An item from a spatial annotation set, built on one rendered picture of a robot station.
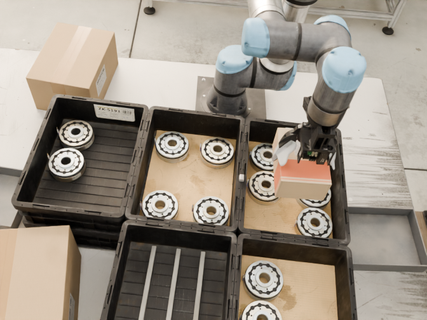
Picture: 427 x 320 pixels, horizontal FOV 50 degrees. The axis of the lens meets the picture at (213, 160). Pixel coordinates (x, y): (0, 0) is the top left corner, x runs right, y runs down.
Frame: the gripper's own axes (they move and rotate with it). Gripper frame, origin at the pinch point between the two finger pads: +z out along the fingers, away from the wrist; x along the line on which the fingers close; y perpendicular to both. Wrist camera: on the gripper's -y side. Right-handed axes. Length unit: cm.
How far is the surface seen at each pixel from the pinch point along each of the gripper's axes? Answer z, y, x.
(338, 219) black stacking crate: 21.3, 4.3, 15.3
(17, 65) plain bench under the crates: 41, -65, -98
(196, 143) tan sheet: 27.6, -23.1, -25.9
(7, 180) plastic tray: 40, -12, -86
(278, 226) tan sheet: 27.4, 4.6, -0.6
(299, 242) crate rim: 17.3, 14.1, 2.5
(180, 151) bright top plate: 24.6, -17.5, -30.9
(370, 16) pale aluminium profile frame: 99, -194, 85
